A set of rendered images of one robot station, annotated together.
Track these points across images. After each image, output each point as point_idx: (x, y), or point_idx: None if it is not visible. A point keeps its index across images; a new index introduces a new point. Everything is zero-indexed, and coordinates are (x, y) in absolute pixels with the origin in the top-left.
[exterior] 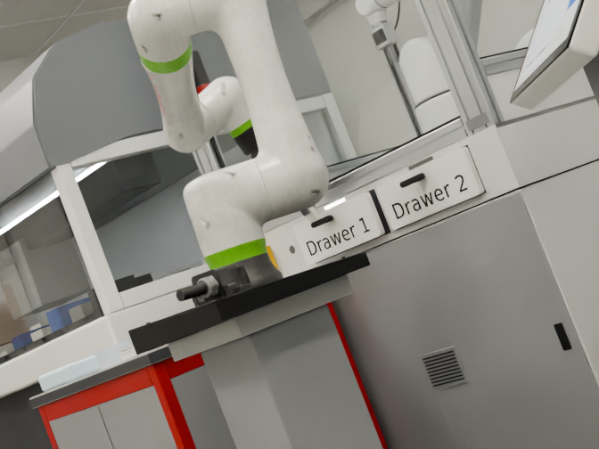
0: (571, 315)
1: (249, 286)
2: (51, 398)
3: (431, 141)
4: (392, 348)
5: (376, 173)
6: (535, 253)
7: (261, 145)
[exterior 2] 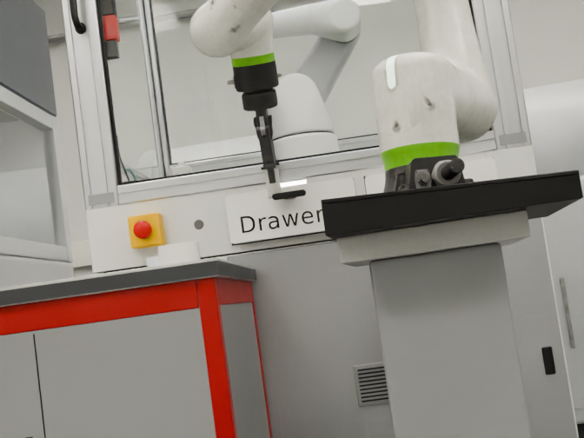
0: (562, 341)
1: None
2: None
3: None
4: (315, 355)
5: (364, 162)
6: (540, 275)
7: (451, 54)
